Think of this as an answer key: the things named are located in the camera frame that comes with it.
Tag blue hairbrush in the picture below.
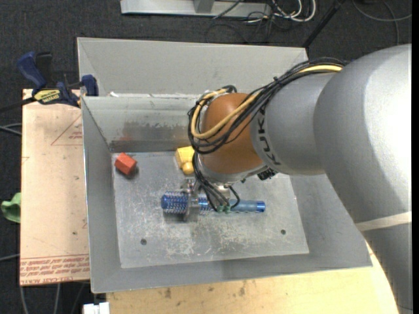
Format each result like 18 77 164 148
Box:
160 190 266 216

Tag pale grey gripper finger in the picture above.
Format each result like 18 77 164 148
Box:
182 194 201 222
181 179 198 196

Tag grey metal bin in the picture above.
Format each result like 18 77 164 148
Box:
77 37 374 294

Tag brown cardboard board, red print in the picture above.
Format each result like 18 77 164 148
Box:
19 88 91 287

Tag red block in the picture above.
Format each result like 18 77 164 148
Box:
113 152 138 177

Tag yellow toy block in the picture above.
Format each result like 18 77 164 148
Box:
174 145 197 175

